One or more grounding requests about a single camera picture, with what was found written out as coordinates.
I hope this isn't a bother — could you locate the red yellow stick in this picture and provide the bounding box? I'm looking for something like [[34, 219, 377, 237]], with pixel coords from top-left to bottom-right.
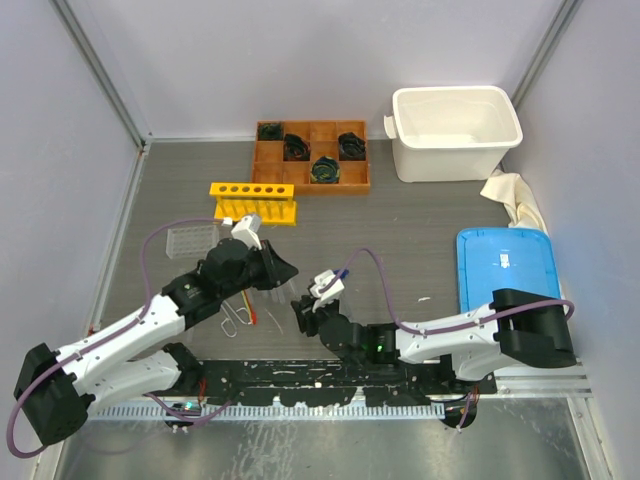
[[241, 290, 257, 325]]

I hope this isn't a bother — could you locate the cream cloth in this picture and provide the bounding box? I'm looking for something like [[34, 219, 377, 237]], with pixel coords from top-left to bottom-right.
[[480, 170, 564, 298]]

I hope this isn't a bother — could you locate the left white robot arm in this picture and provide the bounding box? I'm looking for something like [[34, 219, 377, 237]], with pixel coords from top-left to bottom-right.
[[14, 239, 299, 447]]

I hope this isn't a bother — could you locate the rolled tie top left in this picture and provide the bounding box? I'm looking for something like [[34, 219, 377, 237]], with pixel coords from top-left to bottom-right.
[[257, 122, 284, 141]]

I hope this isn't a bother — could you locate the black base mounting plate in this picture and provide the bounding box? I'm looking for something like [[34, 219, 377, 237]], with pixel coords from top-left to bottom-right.
[[144, 357, 499, 407]]

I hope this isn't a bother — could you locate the white plastic tub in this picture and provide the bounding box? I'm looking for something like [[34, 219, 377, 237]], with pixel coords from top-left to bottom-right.
[[383, 86, 523, 183]]

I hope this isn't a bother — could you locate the yellow test tube rack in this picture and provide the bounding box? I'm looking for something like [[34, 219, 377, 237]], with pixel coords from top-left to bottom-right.
[[209, 182, 298, 226]]

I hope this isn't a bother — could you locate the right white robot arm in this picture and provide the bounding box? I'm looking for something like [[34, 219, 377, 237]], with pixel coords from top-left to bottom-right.
[[291, 288, 577, 394]]

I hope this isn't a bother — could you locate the clear glass stirring rod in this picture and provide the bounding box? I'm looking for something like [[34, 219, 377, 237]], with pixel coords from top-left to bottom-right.
[[264, 308, 284, 335]]

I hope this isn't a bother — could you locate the clear well plate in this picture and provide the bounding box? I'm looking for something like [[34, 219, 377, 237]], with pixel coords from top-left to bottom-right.
[[165, 224, 219, 260]]

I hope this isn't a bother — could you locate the metal test tube holder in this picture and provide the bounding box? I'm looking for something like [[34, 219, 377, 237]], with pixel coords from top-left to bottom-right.
[[220, 301, 253, 338]]

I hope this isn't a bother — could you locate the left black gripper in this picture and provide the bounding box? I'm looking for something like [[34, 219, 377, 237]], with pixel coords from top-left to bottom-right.
[[220, 240, 297, 300]]

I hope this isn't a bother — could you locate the blue plastic lid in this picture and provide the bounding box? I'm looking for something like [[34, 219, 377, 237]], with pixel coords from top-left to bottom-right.
[[456, 227, 561, 312]]

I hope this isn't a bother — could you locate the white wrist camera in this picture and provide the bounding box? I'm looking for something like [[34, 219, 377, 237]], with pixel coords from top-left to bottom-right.
[[221, 213, 262, 250], [309, 270, 345, 312]]

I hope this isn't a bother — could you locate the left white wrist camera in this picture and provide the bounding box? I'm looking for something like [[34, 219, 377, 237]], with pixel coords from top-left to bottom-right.
[[221, 213, 262, 250]]

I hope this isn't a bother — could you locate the rolled tie blue pattern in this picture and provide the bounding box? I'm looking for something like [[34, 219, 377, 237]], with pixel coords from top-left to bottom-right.
[[338, 132, 366, 161]]

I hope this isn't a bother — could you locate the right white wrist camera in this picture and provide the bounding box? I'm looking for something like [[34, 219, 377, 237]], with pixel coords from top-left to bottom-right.
[[309, 270, 345, 312]]

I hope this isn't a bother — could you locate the rolled tie orange pattern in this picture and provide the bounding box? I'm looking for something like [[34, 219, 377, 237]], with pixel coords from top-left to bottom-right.
[[283, 133, 310, 161]]

